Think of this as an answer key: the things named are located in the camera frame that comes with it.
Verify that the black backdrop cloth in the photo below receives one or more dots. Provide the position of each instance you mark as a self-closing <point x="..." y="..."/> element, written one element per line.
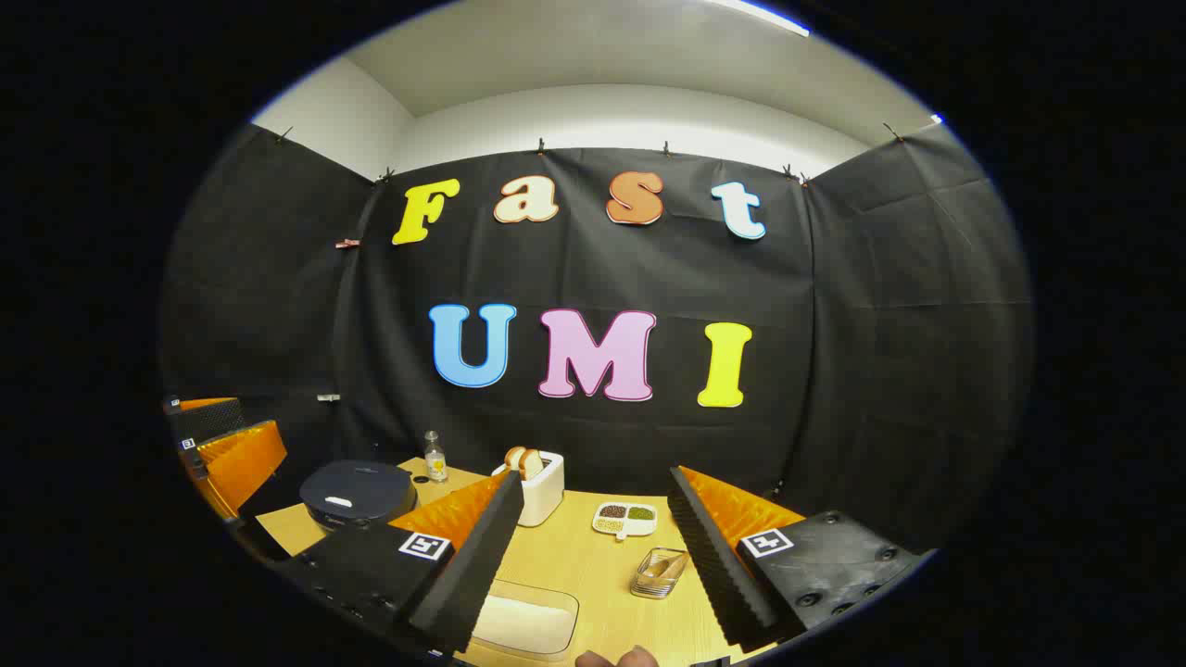
<point x="593" y="269"/>

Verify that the small clear glass bottle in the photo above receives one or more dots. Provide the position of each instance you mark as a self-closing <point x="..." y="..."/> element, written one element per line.
<point x="435" y="463"/>

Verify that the clear chopstick holder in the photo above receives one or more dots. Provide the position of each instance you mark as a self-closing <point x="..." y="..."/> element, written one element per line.
<point x="658" y="579"/>

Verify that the white divided bean dish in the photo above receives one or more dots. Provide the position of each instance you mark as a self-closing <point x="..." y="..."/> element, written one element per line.
<point x="624" y="519"/>

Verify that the toast slice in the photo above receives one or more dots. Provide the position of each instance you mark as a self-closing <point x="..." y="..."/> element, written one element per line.
<point x="532" y="463"/>
<point x="514" y="459"/>

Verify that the white toaster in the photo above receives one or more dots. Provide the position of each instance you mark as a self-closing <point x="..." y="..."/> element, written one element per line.
<point x="542" y="496"/>

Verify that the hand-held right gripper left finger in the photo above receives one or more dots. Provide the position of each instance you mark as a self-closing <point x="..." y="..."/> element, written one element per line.
<point x="473" y="574"/>

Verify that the dark blue rice cooker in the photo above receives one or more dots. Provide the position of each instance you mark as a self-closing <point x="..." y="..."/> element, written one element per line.
<point x="357" y="491"/>

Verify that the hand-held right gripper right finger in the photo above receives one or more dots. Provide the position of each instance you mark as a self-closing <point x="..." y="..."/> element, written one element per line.
<point x="713" y="574"/>

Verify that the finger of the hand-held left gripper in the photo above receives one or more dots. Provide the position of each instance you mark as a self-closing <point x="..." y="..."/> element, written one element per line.
<point x="246" y="463"/>
<point x="208" y="421"/>

